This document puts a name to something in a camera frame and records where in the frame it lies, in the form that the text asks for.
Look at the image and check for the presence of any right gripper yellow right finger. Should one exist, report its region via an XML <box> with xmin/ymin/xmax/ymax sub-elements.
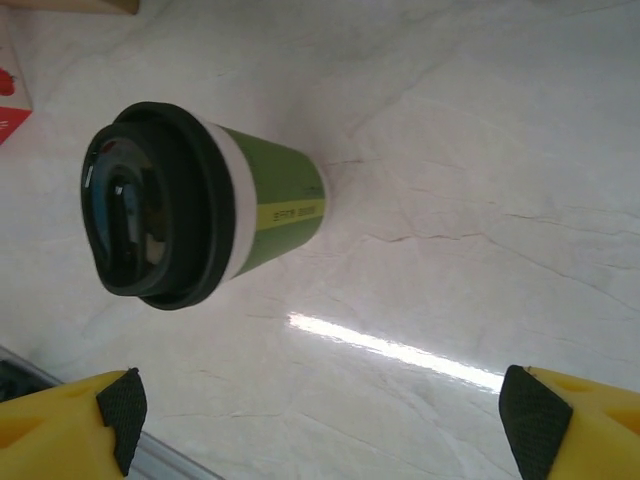
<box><xmin>499</xmin><ymin>364</ymin><xmax>640</xmax><ymax>480</ymax></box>

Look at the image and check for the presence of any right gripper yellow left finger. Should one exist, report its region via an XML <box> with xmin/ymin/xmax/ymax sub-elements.
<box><xmin>0</xmin><ymin>367</ymin><xmax>149</xmax><ymax>480</ymax></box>

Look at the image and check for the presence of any black plastic cup lid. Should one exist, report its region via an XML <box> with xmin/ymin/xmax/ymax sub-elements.
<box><xmin>82</xmin><ymin>101</ymin><xmax>239</xmax><ymax>312</ymax></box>

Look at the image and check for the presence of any red white paper bag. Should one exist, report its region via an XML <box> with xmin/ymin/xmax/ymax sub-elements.
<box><xmin>0</xmin><ymin>22</ymin><xmax>35</xmax><ymax>147</ymax></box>

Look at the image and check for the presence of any green paper coffee cup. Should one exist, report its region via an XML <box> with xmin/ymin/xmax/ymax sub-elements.
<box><xmin>207</xmin><ymin>119</ymin><xmax>331</xmax><ymax>284</ymax></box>

